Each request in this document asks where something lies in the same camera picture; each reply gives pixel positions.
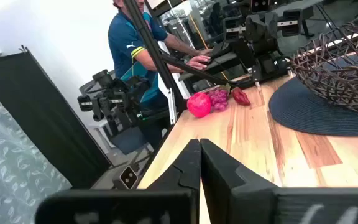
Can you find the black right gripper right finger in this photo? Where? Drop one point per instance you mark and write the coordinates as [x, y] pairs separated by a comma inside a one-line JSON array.
[[228, 193]]

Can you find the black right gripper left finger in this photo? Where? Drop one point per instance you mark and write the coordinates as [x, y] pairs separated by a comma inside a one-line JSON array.
[[179, 186]]

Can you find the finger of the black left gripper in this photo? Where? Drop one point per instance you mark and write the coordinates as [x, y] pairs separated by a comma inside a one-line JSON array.
[[287, 23], [235, 29]]

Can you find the red orange mango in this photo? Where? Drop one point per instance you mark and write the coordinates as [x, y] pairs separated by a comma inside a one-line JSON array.
[[240, 97]]

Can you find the purple grape bunch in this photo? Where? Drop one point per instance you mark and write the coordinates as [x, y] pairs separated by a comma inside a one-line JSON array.
[[218, 99]]

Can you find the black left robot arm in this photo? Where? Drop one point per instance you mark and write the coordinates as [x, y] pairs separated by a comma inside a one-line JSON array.
[[269, 67]]

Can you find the person's hand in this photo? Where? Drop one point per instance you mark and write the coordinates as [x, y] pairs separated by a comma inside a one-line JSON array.
[[198, 63], [205, 52]]

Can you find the grey office chair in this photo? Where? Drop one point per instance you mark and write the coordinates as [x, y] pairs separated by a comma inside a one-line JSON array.
[[129, 140]]

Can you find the dark round plate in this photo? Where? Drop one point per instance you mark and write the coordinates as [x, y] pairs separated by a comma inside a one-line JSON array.
[[306, 115]]

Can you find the person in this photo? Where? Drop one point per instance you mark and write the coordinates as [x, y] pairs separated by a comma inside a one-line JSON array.
[[123, 43]]

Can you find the black backdrop panel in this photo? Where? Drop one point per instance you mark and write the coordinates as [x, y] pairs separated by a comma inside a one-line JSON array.
[[36, 118]]

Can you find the grey leaf patterned cloth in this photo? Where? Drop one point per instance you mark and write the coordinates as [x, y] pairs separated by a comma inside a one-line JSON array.
[[8, 174]]

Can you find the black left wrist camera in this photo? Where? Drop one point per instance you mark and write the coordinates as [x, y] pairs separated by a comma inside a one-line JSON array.
[[259, 5]]

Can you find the small black table camera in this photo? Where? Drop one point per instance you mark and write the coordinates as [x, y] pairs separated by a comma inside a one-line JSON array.
[[128, 177]]

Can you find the silver metal bracket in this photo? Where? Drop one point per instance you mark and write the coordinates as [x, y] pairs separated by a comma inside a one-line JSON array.
[[171, 107]]

